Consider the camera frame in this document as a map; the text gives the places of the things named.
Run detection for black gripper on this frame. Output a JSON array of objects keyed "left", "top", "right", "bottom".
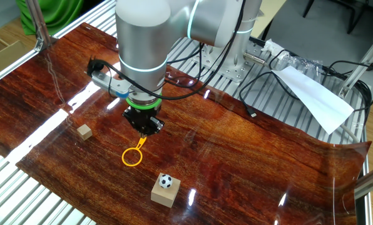
[{"left": 122, "top": 106, "right": 166, "bottom": 139}]

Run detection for yellow bubble ring wand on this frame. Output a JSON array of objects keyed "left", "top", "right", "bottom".
[{"left": 121, "top": 136, "right": 148, "bottom": 168}]

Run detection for small soccer ball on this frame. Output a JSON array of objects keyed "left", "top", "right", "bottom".
[{"left": 158, "top": 174, "right": 173, "bottom": 189}]

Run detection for small wooden cube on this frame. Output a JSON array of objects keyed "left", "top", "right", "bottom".
[{"left": 76, "top": 124, "right": 93, "bottom": 141}]

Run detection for large wooden block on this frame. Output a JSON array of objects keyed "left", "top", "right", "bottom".
[{"left": 150, "top": 172, "right": 181, "bottom": 209}]

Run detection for glossy wood-grain mat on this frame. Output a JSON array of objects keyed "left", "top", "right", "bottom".
[{"left": 0, "top": 21, "right": 372, "bottom": 225}]

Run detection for green cloth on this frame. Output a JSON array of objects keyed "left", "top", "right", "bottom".
[{"left": 16, "top": 0, "right": 84, "bottom": 37}]

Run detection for crumpled white tissue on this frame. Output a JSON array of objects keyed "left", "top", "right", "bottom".
[{"left": 260, "top": 38, "right": 286, "bottom": 58}]

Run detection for brown cardboard box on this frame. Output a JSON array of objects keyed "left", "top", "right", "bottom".
[{"left": 0, "top": 29, "right": 28, "bottom": 81}]

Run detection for clear plastic bag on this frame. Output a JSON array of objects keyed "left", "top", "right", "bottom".
[{"left": 269, "top": 49, "right": 325, "bottom": 84}]

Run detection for white paper sheet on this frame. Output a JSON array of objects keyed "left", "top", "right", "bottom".
[{"left": 271, "top": 65, "right": 355, "bottom": 136}]

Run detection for black chair legs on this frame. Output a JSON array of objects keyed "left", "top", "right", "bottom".
[{"left": 302, "top": 0, "right": 373, "bottom": 35}]

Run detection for green flange adapter ring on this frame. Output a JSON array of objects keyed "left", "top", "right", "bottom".
[{"left": 125, "top": 95, "right": 163, "bottom": 111}]

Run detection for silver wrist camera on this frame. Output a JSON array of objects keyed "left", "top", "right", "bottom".
[{"left": 89, "top": 70, "right": 134, "bottom": 99}]

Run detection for black camera cable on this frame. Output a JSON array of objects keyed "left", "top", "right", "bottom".
[{"left": 86, "top": 0, "right": 247, "bottom": 101}]

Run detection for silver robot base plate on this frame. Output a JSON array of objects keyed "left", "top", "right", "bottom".
[{"left": 192, "top": 43, "right": 264, "bottom": 84}]

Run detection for black USB cable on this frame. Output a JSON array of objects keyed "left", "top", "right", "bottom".
[{"left": 238, "top": 71, "right": 300, "bottom": 119}]

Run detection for silver cable connector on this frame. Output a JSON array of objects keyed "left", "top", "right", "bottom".
[{"left": 243, "top": 51, "right": 268, "bottom": 66}]

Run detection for aluminium frame post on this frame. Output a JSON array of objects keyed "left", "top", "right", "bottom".
[
  {"left": 354, "top": 162, "right": 373, "bottom": 201},
  {"left": 25, "top": 0, "right": 58, "bottom": 53},
  {"left": 338, "top": 31, "right": 373, "bottom": 98}
]

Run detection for light grey cable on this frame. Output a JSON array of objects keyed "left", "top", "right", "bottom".
[{"left": 339, "top": 123, "right": 361, "bottom": 144}]

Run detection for black cable bundle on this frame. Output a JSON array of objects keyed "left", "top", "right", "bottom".
[{"left": 322, "top": 60, "right": 373, "bottom": 126}]

